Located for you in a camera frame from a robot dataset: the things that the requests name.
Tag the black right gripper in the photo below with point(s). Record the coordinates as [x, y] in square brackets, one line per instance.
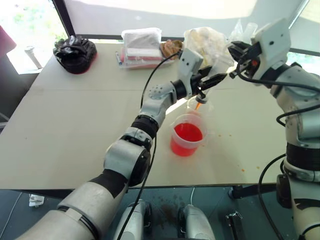
[253, 53]

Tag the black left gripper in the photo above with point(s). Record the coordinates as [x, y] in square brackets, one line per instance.
[198, 82]

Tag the clear plastic syringe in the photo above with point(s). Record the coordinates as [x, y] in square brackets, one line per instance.
[200, 98]

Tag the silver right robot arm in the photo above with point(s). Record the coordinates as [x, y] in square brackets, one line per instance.
[302, 120]

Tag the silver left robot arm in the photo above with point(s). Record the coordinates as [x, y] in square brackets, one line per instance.
[125, 160]

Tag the empty clear plastic cup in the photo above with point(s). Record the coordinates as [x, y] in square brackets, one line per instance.
[206, 107]

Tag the clear cup with red liquid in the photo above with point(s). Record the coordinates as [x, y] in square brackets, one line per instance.
[187, 136]

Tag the clear bag with yellowish contents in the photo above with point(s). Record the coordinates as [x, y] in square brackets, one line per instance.
[210, 45]

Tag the brown round snack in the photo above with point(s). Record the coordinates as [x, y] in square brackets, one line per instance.
[171, 47]

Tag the clear box with pink packs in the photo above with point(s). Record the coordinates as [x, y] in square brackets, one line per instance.
[142, 58]

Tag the white cloth in plastic wrap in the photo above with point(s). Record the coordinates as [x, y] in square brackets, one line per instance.
[141, 37]

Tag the blue and white pen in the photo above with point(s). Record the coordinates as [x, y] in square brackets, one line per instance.
[118, 58]

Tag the black table leg foot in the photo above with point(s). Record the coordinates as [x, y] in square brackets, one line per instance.
[250, 191]

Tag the black crumpled plastic bag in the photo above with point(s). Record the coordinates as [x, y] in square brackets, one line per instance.
[75, 55]

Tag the silver rounded robot leg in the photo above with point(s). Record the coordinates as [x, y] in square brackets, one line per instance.
[195, 222]
[136, 220]

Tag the black metal clip tool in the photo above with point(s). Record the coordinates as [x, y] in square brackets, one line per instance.
[233, 225]

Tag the white paper scrap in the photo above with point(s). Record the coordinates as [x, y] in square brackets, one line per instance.
[36, 200]

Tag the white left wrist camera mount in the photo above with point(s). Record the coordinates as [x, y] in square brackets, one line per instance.
[188, 62]

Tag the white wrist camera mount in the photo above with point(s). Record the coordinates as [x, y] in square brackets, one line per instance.
[272, 42]
[188, 62]

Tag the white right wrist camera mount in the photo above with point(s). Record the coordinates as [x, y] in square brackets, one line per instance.
[272, 42]

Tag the black window frame post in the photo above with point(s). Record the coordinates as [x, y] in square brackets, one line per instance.
[65, 17]

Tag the white cylinder post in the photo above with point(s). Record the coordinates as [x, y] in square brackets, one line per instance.
[33, 57]

